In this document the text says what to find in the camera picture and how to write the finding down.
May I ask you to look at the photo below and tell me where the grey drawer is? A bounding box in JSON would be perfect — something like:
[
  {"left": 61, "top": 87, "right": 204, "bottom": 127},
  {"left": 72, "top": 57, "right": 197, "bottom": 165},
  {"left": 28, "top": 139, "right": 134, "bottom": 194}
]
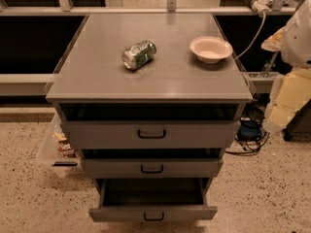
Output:
[
  {"left": 89, "top": 178, "right": 218, "bottom": 222},
  {"left": 61, "top": 120, "right": 240, "bottom": 150},
  {"left": 82, "top": 149, "right": 223, "bottom": 179}
]

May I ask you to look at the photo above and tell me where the green soda can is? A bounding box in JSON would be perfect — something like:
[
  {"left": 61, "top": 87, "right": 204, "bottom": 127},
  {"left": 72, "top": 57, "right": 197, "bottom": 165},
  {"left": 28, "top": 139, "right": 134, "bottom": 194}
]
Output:
[{"left": 121, "top": 40, "right": 156, "bottom": 71}]

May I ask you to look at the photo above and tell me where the grey top drawer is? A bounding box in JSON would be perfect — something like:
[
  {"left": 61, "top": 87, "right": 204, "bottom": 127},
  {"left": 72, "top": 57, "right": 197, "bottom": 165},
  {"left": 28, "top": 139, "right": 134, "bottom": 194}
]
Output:
[{"left": 61, "top": 120, "right": 240, "bottom": 150}]

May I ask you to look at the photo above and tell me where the dark grey side cabinet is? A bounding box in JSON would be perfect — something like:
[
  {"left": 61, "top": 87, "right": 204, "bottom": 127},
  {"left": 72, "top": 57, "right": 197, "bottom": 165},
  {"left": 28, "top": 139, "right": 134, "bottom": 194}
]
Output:
[{"left": 284, "top": 100, "right": 311, "bottom": 142}]

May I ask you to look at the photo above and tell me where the white power strip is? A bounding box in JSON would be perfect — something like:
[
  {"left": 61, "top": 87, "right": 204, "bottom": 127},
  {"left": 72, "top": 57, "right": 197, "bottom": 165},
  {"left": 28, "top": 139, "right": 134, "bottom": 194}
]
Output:
[{"left": 244, "top": 0, "right": 271, "bottom": 17}]

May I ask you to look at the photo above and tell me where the grey drawer cabinet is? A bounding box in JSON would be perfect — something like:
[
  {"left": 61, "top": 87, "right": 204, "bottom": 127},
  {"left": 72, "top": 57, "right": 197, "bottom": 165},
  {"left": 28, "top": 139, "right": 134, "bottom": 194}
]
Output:
[{"left": 45, "top": 13, "right": 254, "bottom": 192}]

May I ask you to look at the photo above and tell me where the blue box on floor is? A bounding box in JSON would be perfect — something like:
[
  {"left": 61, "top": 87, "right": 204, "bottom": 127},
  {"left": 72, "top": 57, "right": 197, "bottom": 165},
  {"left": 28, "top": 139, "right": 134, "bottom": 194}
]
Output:
[{"left": 237, "top": 120, "right": 262, "bottom": 141}]

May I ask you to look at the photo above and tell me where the white power cable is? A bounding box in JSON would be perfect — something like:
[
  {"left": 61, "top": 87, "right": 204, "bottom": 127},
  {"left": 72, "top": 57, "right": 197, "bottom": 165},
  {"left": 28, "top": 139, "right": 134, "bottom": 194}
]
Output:
[{"left": 233, "top": 12, "right": 267, "bottom": 62}]

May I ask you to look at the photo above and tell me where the grey middle drawer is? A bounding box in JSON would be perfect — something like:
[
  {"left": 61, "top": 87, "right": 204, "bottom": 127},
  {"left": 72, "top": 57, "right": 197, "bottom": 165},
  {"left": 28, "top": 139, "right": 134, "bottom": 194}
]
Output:
[{"left": 82, "top": 149, "right": 223, "bottom": 179}]

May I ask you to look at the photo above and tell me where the clear plastic snack bin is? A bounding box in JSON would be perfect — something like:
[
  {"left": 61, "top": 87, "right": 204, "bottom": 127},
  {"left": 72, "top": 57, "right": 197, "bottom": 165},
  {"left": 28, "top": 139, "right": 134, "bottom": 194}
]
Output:
[{"left": 36, "top": 114, "right": 83, "bottom": 178}]

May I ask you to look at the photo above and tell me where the grey bottom drawer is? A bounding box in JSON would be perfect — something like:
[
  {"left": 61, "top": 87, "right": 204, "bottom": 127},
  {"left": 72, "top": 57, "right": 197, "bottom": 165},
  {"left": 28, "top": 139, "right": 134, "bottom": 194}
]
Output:
[{"left": 89, "top": 178, "right": 218, "bottom": 222}]

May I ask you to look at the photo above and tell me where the brown snack packet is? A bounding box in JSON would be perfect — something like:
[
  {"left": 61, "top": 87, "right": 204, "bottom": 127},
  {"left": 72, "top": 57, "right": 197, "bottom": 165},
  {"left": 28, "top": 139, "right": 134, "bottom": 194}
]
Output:
[{"left": 58, "top": 140, "right": 76, "bottom": 158}]

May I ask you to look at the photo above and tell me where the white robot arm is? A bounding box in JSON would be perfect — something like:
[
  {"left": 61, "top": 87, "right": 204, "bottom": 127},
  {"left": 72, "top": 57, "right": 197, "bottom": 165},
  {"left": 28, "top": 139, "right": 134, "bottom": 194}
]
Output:
[{"left": 261, "top": 0, "right": 311, "bottom": 133}]

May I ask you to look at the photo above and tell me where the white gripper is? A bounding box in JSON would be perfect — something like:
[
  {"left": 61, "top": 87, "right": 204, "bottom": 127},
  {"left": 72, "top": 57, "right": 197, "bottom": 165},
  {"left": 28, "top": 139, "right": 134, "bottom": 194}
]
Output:
[{"left": 261, "top": 28, "right": 311, "bottom": 133}]

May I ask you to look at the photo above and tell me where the metal diagonal rod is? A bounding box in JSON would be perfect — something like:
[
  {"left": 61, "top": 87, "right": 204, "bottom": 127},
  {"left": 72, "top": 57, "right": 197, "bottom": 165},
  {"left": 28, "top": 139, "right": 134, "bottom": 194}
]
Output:
[{"left": 259, "top": 51, "right": 278, "bottom": 78}]

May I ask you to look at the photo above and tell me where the black cable bundle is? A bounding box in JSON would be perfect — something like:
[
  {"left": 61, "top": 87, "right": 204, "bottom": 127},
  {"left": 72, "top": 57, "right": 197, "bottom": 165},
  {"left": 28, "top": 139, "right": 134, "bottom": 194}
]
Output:
[{"left": 225, "top": 104, "right": 270, "bottom": 156}]

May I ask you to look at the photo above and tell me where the white paper bowl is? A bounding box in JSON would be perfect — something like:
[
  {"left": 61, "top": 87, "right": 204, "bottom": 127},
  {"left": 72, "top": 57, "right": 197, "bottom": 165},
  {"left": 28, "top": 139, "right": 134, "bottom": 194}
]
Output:
[{"left": 190, "top": 36, "right": 233, "bottom": 64}]

